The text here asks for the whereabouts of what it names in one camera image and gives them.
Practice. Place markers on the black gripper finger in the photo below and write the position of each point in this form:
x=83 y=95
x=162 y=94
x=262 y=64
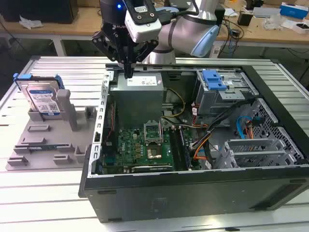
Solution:
x=144 y=52
x=108 y=49

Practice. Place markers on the hard disk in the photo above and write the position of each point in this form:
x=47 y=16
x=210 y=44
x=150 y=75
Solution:
x=42 y=96

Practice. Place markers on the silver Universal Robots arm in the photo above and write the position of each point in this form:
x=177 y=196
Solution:
x=186 y=29

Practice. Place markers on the metal disk bay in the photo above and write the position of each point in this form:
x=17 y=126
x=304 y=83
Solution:
x=256 y=154

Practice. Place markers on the wooden desk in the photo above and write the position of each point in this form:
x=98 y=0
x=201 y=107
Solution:
x=96 y=26

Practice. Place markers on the grey power supply unit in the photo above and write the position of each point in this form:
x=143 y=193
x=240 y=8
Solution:
x=137 y=104

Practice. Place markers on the blue drive cage latch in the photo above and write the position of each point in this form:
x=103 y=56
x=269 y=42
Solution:
x=213 y=81

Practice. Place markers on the black equipment box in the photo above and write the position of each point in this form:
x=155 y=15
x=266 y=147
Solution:
x=38 y=10

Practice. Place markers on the crumpled white plastic bag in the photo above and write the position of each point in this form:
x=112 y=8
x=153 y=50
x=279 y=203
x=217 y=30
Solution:
x=30 y=23

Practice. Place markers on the metal optical drive cage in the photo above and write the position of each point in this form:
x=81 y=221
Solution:
x=217 y=101

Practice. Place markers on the green motherboard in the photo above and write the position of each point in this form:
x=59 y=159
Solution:
x=130 y=147

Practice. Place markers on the black RAM slot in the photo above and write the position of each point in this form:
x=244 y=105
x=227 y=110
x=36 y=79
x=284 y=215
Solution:
x=174 y=147

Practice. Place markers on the CPU socket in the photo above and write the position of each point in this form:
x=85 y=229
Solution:
x=154 y=153

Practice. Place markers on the grey parts rack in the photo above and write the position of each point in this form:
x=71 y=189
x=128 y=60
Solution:
x=48 y=135

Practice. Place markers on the small black container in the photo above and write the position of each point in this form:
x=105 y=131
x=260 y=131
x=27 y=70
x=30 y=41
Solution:
x=245 y=18

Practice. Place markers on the installed RAM stick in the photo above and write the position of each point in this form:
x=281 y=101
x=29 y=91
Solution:
x=185 y=149

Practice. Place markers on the RAM stick on rack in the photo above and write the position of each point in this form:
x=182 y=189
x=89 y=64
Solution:
x=46 y=146

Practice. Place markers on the black graphics card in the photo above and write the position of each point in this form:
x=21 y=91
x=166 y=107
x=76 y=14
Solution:
x=152 y=168

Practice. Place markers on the flat grey box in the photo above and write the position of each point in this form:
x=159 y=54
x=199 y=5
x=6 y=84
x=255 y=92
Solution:
x=265 y=12

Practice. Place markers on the clear plastic wrapping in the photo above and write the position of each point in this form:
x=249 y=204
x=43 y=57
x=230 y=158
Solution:
x=272 y=23

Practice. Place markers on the black open PC case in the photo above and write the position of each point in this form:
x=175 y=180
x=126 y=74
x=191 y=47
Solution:
x=183 y=193

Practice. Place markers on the white open box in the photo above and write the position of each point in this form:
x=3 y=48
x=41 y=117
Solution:
x=297 y=26

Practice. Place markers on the blue cardboard box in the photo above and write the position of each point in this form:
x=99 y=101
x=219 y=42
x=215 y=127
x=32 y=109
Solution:
x=294 y=10

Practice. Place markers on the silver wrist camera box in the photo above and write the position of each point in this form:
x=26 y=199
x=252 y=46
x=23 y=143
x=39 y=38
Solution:
x=144 y=26

